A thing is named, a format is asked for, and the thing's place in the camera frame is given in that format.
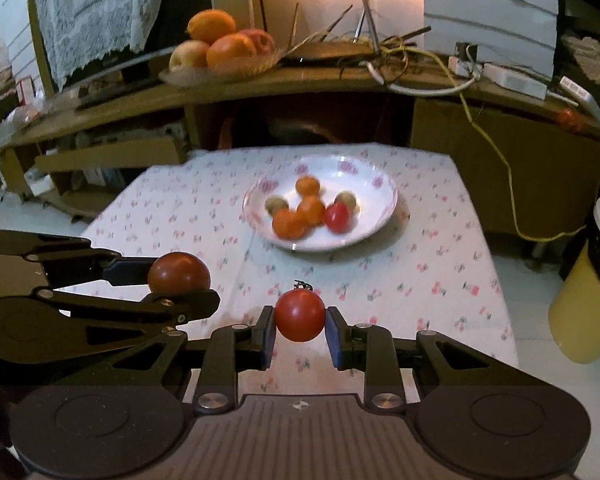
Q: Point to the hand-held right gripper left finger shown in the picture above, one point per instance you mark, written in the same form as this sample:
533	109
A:
267	335

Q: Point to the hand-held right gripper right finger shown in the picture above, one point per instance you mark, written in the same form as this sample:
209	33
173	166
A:
334	340

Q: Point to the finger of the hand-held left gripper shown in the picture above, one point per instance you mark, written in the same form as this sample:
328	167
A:
130	310
127	270

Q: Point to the dark red tomato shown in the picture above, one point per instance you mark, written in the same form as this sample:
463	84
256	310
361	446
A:
179	270

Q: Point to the large orange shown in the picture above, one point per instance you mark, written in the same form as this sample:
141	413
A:
289	224

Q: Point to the brown kiwi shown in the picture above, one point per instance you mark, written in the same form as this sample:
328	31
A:
347	199
276	204

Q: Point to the small orange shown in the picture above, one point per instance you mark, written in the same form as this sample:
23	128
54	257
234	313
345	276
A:
307	186
312	209

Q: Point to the white floral plate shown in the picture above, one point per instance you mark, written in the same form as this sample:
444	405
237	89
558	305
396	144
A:
370	210

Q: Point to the cherry print tablecloth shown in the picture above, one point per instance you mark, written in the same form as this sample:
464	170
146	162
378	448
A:
430	285

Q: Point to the glass fruit bowl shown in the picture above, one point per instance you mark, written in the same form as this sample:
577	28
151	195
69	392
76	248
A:
220	74

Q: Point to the pale yellow apple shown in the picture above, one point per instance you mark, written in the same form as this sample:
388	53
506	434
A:
187	56

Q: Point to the big orange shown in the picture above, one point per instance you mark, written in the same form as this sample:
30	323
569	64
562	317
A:
211	25
231	51

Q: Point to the yellow trash bin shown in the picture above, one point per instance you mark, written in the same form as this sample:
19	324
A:
580	320

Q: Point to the wooden television stand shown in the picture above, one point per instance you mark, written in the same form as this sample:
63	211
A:
505	150

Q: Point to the white lace cloth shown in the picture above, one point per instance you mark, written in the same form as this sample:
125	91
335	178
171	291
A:
95	10

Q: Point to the red apple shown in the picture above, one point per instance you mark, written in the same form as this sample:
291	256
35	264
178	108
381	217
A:
260	40

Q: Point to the black television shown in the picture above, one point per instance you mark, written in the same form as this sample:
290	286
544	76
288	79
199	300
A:
185	0

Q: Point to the black router with antennas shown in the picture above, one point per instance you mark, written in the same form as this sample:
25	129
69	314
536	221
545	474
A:
325	52

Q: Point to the white power strip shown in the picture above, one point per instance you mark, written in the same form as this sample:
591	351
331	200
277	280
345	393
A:
515	80

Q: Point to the small red round object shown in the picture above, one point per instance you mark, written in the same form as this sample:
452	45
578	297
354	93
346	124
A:
570	119

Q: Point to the white flat device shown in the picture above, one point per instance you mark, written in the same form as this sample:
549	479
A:
580	97

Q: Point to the white ribbed board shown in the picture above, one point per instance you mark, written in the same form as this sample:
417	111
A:
490	5

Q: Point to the dark wooden shelf unit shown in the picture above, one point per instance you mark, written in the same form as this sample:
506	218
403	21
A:
590	25

